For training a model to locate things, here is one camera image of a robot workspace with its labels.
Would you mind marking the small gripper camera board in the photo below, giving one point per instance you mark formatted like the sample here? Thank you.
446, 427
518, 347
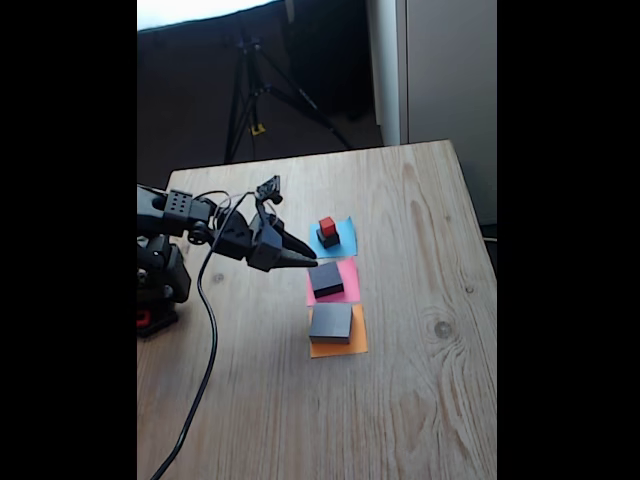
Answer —
269, 189

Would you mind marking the orange paper sheet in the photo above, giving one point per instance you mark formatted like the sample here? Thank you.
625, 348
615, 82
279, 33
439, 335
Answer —
360, 340

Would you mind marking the bright white light panel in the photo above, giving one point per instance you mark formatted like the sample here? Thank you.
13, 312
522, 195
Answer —
190, 10

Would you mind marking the large grey cube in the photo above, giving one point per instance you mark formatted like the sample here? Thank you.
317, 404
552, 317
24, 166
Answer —
330, 322

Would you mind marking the black tripod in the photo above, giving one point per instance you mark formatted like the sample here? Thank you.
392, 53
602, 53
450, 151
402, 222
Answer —
255, 90

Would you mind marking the red table clamp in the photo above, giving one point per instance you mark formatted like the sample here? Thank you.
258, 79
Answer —
143, 319

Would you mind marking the medium black cube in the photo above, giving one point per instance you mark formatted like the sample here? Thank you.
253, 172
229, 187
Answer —
326, 277

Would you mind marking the blue paper sheet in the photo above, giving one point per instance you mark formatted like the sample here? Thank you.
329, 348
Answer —
348, 239

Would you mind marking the small black cube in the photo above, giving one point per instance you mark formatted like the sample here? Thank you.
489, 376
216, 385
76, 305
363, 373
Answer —
330, 241

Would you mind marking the pink paper sheet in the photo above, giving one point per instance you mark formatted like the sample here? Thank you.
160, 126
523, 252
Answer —
351, 285

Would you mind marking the white cabinet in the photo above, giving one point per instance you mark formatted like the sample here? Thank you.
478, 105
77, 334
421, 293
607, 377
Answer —
450, 75

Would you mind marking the small red cube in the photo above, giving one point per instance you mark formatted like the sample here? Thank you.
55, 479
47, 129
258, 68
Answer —
327, 226

